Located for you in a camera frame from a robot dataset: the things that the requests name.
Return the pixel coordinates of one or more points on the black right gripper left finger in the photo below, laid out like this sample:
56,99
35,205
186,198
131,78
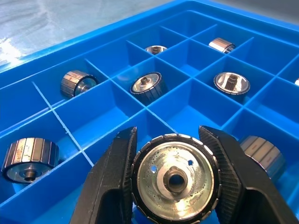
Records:
109,182

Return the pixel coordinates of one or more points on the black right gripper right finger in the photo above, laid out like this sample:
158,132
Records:
245,186

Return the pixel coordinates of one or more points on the blue compartment tray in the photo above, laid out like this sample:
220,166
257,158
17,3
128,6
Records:
187,112

